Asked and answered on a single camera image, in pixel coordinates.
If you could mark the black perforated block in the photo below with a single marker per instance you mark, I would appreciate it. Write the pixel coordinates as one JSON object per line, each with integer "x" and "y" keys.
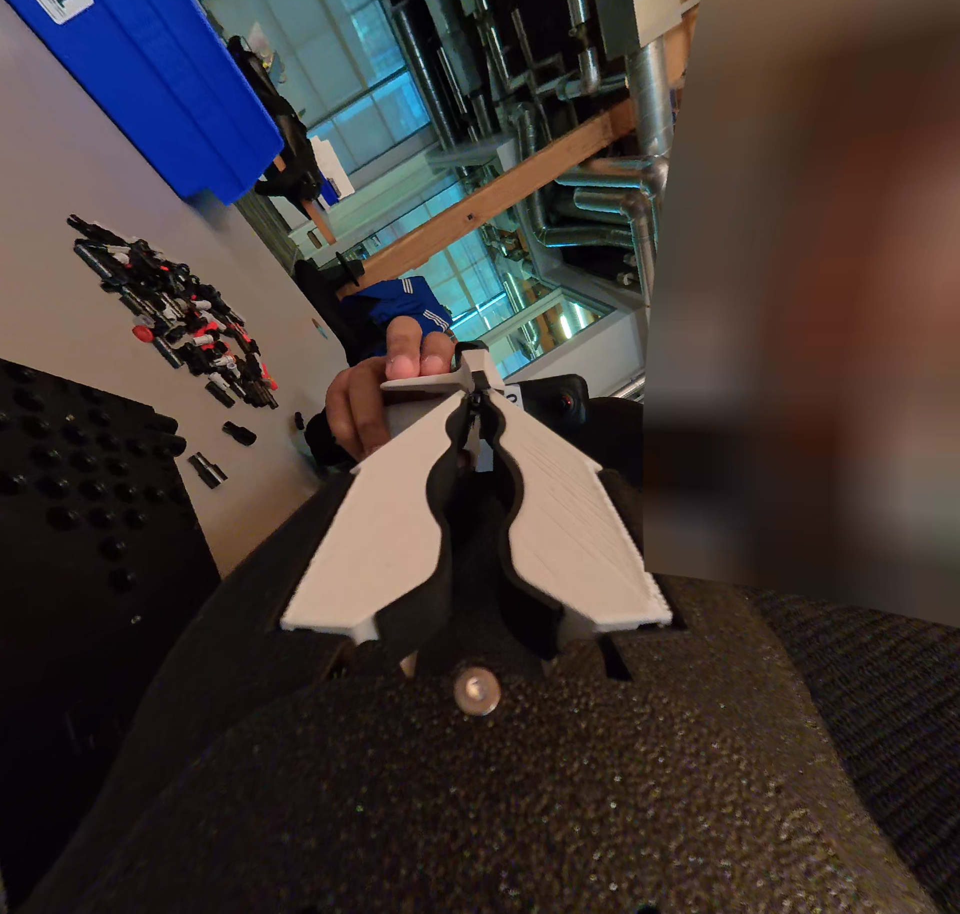
{"x": 75, "y": 479}

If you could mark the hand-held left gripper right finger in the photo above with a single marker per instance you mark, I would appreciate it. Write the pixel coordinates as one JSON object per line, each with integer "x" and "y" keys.
{"x": 577, "y": 546}

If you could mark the blue striped jacket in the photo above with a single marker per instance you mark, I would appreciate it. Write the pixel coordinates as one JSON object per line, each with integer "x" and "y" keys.
{"x": 409, "y": 302}

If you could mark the pile of black plastic pins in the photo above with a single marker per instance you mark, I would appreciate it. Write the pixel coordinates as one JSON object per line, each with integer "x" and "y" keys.
{"x": 172, "y": 306}

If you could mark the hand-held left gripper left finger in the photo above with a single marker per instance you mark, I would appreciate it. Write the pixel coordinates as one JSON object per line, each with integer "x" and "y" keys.
{"x": 360, "y": 554}

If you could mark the blue plastic bin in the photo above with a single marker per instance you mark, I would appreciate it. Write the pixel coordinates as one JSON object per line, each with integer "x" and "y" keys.
{"x": 150, "y": 66}

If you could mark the person's right hand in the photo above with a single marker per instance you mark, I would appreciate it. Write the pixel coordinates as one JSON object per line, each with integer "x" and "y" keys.
{"x": 360, "y": 404}

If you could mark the black cloth-covered chair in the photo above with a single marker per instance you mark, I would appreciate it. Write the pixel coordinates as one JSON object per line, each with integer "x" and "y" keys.
{"x": 285, "y": 126}

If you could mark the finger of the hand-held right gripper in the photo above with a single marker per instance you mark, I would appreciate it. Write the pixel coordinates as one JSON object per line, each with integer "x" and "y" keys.
{"x": 480, "y": 366}
{"x": 420, "y": 383}

